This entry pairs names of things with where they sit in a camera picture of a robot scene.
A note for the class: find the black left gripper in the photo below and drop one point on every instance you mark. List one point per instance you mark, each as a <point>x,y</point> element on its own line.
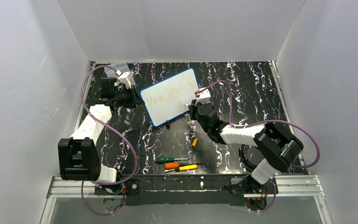
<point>134,98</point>

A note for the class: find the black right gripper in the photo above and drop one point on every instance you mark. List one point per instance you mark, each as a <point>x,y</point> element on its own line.
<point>193,109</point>

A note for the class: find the yellow marker cap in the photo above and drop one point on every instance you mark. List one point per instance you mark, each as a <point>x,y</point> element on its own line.
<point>194,142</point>

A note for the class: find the blue framed whiteboard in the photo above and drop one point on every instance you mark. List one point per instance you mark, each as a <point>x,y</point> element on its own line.
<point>168,98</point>

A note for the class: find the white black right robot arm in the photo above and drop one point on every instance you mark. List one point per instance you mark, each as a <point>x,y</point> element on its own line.
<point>278,145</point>

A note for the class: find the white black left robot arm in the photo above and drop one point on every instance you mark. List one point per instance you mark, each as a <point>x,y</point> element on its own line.
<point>78,157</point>

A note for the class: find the clear plastic compartment box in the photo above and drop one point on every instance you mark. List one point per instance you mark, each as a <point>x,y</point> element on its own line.
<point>122,67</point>

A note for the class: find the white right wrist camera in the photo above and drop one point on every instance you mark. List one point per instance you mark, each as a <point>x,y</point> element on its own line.
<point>202,96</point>

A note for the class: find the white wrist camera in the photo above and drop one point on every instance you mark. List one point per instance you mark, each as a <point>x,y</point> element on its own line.
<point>126,78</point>
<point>202,96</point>

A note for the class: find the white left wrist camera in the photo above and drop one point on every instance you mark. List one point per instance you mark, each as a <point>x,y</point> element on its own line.
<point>126,78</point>

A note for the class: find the yellow handled screwdriver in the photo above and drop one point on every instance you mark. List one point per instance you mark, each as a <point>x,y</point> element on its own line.
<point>183,168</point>

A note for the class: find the orange handled screwdriver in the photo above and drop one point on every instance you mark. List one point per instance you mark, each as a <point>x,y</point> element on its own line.
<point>176,165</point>

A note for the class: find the green handled screwdriver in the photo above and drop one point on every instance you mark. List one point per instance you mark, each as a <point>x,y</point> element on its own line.
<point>163,160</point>

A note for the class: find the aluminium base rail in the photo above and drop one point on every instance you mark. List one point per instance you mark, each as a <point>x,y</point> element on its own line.
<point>286,185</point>

